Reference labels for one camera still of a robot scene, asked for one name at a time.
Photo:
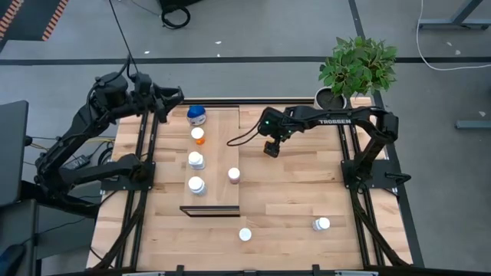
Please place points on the white bottle barcode label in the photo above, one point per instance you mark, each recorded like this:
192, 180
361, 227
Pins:
195, 184

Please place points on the wooden tray board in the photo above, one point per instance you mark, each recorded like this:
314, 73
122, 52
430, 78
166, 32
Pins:
218, 153

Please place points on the black power adapter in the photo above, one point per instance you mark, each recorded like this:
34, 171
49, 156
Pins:
76, 163

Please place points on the silver aluminium bar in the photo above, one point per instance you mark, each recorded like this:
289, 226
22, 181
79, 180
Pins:
144, 273
356, 273

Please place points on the grey metal desk leg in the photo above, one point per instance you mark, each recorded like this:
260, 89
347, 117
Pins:
452, 24

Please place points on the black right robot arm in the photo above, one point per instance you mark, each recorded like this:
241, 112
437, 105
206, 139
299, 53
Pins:
307, 114

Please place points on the black aluminium table frame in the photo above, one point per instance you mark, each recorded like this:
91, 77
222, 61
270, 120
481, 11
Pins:
268, 101

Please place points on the dark blue rounded object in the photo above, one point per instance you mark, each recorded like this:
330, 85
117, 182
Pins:
9, 260

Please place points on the pink medicine bottle white cap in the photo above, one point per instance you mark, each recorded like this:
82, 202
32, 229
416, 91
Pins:
233, 173

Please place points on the white bottle blue-striped label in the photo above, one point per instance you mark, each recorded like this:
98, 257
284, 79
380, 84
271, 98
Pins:
195, 157

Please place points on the grey metal desk foot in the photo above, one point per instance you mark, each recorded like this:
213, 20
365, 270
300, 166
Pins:
473, 124

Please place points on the dark grey cabinet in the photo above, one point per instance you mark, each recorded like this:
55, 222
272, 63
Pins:
19, 230

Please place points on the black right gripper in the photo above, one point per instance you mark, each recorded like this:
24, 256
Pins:
273, 152

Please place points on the green leafy plant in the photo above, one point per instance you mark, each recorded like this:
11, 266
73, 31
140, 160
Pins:
356, 65

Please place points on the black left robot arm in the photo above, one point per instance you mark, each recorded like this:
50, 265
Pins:
80, 126

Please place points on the small amber pill bottle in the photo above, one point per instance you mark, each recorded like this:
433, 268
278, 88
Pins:
197, 133

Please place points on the white bottle blue cap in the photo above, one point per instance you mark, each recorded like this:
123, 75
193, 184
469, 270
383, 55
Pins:
196, 115

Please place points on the black mat orange stripes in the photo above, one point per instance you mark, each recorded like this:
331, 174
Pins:
30, 19

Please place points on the black desk top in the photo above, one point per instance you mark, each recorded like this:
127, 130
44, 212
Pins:
13, 153

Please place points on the white plant pot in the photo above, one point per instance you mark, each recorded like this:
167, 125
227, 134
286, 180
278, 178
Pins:
330, 100

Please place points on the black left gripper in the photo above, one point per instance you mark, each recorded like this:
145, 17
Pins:
144, 90

